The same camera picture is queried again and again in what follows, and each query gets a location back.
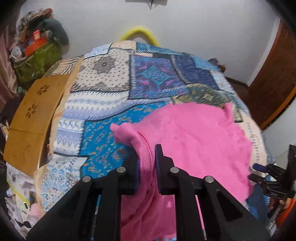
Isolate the pink knit cardigan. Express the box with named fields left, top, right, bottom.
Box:
left=110, top=102, right=252, bottom=240

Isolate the orange sleeve forearm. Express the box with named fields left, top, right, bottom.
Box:
left=275, top=198, right=295, bottom=228

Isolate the floral clothes pile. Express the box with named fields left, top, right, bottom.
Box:
left=15, top=8, right=53, bottom=43

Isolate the paper clutter pile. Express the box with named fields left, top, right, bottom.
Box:
left=4, top=163, right=42, bottom=237

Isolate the wooden door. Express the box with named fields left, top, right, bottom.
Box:
left=246, top=21, right=295, bottom=130

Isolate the wooden folding lap table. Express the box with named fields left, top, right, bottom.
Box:
left=4, top=74, right=69, bottom=177

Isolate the grey bag on floor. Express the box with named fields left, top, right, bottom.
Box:
left=207, top=58, right=226, bottom=73

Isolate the striped pink curtain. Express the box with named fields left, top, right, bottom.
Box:
left=0, top=25, right=18, bottom=110

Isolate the patchwork patterned bedspread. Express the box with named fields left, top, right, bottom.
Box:
left=41, top=41, right=267, bottom=214

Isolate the green storage basket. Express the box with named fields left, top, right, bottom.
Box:
left=14, top=41, right=62, bottom=85

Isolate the orange box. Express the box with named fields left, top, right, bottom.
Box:
left=24, top=30, right=48, bottom=57

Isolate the yellow foam tube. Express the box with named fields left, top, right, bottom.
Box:
left=120, top=26, right=160, bottom=47

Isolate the dark green plush toy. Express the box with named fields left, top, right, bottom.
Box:
left=38, top=18, right=69, bottom=46

